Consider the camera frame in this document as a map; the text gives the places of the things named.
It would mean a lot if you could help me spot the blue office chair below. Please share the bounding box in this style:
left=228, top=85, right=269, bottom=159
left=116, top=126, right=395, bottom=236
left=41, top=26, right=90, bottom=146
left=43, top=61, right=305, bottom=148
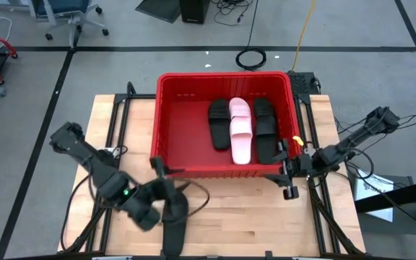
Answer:
left=29, top=0, right=110, bottom=48

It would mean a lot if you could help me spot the white printed paper sheet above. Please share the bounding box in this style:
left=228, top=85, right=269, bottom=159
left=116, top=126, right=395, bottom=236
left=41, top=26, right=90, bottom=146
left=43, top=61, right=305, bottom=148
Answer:
left=354, top=168, right=395, bottom=223

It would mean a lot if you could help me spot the black slide sandal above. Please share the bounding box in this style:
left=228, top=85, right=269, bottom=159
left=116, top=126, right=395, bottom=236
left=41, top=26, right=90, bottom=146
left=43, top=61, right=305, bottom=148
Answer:
left=207, top=98, right=232, bottom=152
left=255, top=114, right=280, bottom=165
left=253, top=97, right=276, bottom=120
left=160, top=189, right=190, bottom=258

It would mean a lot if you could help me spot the black aluminium frame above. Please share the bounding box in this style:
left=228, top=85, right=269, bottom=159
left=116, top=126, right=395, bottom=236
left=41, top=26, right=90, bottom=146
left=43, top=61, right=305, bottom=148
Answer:
left=63, top=82, right=158, bottom=254

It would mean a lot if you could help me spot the black metal beam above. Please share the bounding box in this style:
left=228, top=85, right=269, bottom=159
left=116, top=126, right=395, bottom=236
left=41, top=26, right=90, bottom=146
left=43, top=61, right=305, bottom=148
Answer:
left=354, top=177, right=416, bottom=222

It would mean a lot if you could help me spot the dark grey side table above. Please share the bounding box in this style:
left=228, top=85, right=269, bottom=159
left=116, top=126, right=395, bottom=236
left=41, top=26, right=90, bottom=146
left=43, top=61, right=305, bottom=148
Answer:
left=352, top=175, right=416, bottom=260

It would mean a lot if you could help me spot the thin black looped cable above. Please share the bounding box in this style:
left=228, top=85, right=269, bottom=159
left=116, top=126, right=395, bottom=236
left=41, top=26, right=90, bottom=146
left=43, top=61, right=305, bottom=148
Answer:
left=177, top=178, right=211, bottom=219

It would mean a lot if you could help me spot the pale pink slide sandal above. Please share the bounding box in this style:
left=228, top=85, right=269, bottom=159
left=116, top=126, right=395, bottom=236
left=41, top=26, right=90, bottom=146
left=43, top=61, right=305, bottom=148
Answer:
left=228, top=97, right=252, bottom=122
left=229, top=117, right=254, bottom=165

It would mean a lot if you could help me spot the yellow floor cable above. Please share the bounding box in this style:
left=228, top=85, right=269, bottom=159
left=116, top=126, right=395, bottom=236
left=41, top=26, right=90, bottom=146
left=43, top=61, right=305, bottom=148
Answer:
left=291, top=0, right=317, bottom=72

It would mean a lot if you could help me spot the long black arm cable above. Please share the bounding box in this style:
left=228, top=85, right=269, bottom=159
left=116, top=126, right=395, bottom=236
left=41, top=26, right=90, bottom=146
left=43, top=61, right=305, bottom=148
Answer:
left=60, top=173, right=94, bottom=252

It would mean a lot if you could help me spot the white floor cable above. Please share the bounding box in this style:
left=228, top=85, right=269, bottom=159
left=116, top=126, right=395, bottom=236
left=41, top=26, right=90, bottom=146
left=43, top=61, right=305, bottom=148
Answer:
left=0, top=16, right=14, bottom=51

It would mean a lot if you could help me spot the red plastic bin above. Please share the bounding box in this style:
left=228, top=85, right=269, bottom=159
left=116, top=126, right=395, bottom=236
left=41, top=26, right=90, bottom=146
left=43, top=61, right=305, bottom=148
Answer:
left=149, top=71, right=302, bottom=180

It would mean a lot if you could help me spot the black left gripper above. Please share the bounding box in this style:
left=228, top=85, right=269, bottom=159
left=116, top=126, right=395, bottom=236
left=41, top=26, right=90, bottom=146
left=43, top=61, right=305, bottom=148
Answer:
left=149, top=155, right=192, bottom=199

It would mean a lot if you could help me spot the black perforated box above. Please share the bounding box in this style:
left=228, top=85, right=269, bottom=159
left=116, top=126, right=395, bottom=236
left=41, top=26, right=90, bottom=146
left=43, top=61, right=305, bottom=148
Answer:
left=287, top=71, right=321, bottom=98

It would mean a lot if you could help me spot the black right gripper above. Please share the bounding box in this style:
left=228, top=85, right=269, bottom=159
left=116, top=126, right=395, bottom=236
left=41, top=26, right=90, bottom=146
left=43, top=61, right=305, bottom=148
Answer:
left=264, top=139, right=315, bottom=201

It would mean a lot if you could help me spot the dark floor mat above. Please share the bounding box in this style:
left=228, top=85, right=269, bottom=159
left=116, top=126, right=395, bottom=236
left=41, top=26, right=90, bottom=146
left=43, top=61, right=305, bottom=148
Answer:
left=134, top=0, right=182, bottom=24

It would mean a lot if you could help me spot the black robot arm with camera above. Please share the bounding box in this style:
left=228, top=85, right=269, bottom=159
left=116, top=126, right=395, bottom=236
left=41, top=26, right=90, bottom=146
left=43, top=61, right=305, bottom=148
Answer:
left=293, top=92, right=366, bottom=256

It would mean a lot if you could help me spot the black computer tower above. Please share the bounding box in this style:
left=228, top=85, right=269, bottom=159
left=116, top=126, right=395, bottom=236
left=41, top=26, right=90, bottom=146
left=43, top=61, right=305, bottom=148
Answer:
left=179, top=0, right=211, bottom=25

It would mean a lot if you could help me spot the coiled black floor cable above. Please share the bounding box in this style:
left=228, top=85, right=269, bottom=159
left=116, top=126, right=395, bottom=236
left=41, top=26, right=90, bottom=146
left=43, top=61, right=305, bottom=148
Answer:
left=235, top=0, right=267, bottom=72

